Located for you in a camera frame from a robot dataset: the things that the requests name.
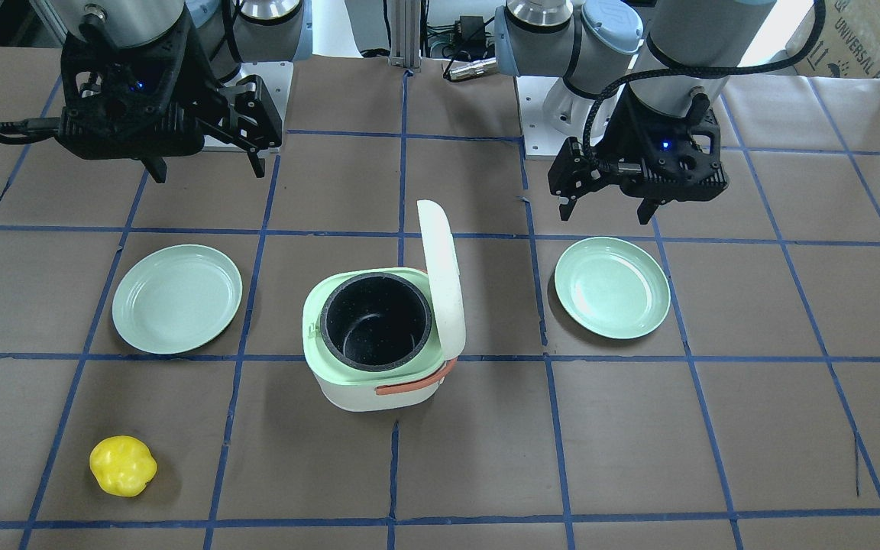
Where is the cardboard box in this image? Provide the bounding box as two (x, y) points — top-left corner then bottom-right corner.
(794, 1), (880, 78)

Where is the black power adapter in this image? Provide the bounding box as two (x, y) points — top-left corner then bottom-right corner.
(454, 15), (488, 50)

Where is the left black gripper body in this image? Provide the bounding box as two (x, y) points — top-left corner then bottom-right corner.
(548, 86), (685, 201)

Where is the white green rice cooker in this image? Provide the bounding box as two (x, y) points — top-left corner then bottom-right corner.
(302, 199), (467, 413)

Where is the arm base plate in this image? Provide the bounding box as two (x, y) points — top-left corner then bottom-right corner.
(203, 60), (294, 150)
(516, 76), (594, 160)

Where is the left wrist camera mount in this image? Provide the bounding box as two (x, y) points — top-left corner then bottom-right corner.
(596, 104), (729, 203)

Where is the yellow toy pepper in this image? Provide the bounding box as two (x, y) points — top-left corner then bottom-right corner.
(89, 435), (158, 498)

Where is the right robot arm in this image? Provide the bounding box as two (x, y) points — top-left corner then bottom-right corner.
(52, 1), (313, 183)

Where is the green plate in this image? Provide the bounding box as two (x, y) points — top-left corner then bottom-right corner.
(112, 244), (242, 355)
(553, 237), (671, 340)

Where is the aluminium frame post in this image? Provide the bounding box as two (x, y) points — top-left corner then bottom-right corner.
(384, 1), (425, 73)

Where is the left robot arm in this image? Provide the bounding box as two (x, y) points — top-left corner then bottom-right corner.
(492, 1), (775, 224)

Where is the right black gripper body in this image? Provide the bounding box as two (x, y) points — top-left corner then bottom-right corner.
(180, 15), (283, 154)

